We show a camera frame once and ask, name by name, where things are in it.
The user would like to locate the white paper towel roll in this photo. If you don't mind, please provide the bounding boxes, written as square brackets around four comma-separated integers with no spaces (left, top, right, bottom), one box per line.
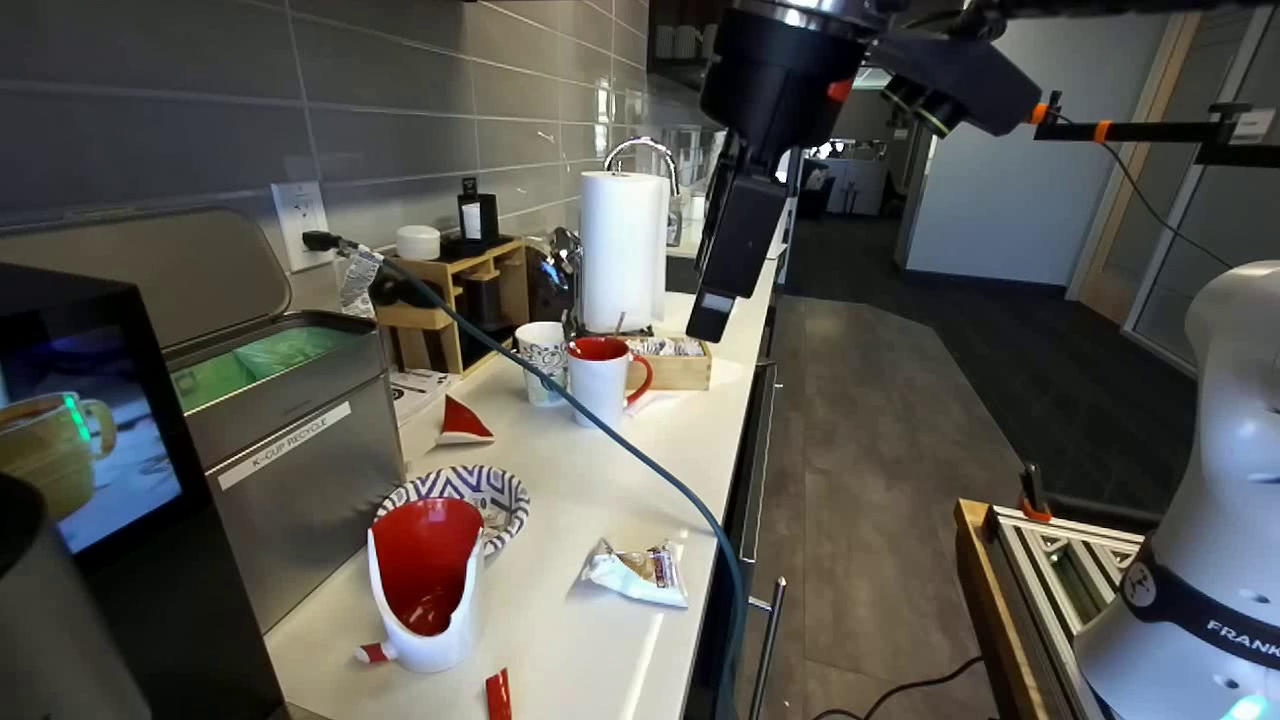
[578,173,667,332]

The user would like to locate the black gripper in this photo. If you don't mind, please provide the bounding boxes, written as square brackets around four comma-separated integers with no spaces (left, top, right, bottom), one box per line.
[700,0,865,166]

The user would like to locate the wooden sachet holder box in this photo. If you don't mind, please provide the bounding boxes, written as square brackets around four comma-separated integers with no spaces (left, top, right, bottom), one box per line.
[638,338,713,392]

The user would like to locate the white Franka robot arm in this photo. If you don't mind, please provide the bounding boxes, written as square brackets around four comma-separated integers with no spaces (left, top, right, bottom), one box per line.
[688,0,1280,720]

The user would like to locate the aluminium frame cart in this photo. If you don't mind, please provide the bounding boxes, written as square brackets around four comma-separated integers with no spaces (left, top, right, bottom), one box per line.
[955,499,1139,720]

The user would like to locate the red white mug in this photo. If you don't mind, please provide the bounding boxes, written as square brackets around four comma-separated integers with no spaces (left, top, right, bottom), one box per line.
[569,338,652,426]

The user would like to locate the red white broken pitcher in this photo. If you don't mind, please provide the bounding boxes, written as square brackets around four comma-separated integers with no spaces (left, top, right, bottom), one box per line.
[369,495,485,672]

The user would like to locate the white wall outlet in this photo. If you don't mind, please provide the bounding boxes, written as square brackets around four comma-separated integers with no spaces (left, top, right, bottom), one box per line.
[270,182,329,272]

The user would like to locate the red white ceramic shard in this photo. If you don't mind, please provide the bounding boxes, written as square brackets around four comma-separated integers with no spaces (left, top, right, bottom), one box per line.
[439,397,490,447]

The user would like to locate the small white jar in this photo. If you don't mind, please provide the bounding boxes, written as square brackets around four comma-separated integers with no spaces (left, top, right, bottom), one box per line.
[397,224,439,260]

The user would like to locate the white patterned paper cup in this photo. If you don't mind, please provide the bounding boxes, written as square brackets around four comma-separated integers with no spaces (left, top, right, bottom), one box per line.
[516,320,569,409]

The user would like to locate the black camera tripod arm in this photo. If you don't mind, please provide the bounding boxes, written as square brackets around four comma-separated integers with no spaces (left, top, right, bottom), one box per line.
[1029,98,1280,169]

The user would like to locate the wooden shelf organizer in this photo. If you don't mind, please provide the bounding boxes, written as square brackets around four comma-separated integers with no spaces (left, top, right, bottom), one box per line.
[374,242,526,374]

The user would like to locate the red sachet on counter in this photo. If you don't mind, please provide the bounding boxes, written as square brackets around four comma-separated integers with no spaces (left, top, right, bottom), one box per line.
[485,669,510,720]

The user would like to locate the blue white patterned bowl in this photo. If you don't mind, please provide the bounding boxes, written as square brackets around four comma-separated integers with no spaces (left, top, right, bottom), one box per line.
[374,464,532,555]

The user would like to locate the crumpled white sachet wrappers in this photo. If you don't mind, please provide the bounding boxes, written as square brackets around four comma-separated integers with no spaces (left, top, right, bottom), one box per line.
[578,540,688,607]

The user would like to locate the dark glass bottle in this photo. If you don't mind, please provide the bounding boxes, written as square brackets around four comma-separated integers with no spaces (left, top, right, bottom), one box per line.
[455,175,494,243]

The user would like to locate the dark teal power cable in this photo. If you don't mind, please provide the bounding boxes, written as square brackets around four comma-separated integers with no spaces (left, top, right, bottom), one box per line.
[300,227,750,720]

